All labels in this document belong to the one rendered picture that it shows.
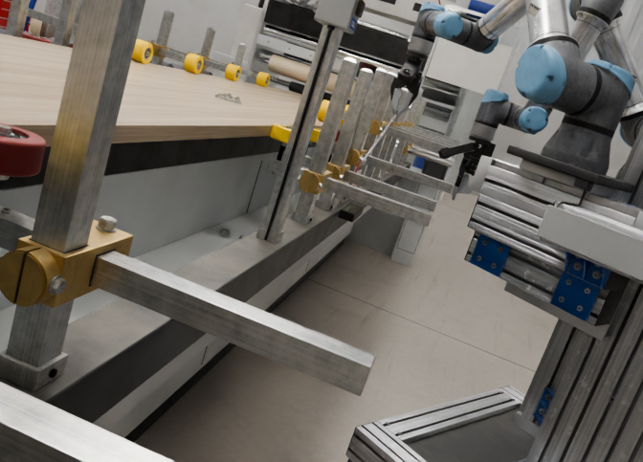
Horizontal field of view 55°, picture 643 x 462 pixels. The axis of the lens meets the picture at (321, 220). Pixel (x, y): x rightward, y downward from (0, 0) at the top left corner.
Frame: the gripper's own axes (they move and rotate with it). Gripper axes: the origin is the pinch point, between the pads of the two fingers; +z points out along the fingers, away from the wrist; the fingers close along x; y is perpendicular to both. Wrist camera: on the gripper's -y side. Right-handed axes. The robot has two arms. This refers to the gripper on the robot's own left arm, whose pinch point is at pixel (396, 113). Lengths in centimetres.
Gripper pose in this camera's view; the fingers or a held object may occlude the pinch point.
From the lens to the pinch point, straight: 203.8
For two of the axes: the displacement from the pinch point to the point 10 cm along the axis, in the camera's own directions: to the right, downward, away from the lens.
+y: 2.5, -1.9, 9.5
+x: -9.2, -3.4, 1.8
